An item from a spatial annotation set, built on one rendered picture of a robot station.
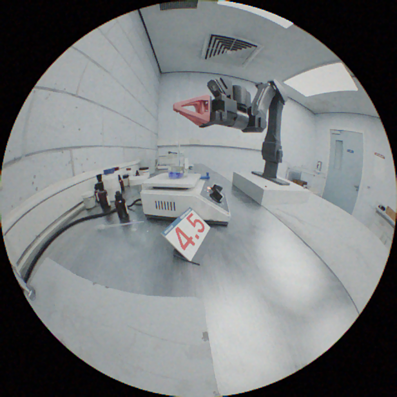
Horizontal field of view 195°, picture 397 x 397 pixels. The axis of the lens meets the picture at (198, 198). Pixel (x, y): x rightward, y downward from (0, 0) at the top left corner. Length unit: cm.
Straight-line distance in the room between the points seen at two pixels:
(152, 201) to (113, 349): 25
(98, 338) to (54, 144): 50
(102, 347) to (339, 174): 322
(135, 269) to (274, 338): 19
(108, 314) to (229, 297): 14
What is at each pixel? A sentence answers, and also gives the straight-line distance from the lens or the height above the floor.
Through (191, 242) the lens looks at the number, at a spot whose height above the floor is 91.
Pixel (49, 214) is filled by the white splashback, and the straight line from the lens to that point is 44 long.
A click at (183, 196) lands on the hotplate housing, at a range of 22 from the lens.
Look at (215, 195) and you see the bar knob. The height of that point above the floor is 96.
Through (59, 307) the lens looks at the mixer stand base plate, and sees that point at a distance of 22.
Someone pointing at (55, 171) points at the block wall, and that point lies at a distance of 51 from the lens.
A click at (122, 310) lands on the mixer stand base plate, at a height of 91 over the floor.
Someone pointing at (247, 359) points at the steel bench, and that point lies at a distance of 15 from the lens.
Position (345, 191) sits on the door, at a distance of 305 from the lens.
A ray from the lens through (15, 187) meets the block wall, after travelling 45.
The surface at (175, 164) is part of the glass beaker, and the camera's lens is 25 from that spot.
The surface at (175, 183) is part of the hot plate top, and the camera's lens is 23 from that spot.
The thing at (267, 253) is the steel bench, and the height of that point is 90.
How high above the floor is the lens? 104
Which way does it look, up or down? 22 degrees down
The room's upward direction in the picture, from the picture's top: 1 degrees clockwise
